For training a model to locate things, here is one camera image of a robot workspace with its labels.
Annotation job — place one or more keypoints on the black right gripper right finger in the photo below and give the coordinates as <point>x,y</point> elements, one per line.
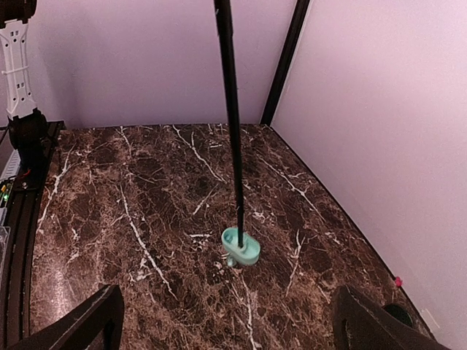
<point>360,323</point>

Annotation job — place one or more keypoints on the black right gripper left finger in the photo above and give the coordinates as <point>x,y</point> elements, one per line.
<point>102,313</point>

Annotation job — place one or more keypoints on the mint green folding umbrella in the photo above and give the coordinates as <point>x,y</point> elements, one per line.
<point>241,248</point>

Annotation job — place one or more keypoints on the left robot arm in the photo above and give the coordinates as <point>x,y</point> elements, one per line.
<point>27,126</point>

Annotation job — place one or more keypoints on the black cylindrical cup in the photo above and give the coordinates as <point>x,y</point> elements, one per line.
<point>399,313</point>

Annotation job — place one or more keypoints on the small red object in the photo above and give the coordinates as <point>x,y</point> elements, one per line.
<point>398,281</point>

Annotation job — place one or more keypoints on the black curved front rail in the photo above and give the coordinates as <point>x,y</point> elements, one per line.
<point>23,209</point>

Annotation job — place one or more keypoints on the grey slotted cable duct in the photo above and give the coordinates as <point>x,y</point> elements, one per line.
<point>8,175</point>

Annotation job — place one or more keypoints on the left black frame post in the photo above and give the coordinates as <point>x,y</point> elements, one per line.
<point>285,60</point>

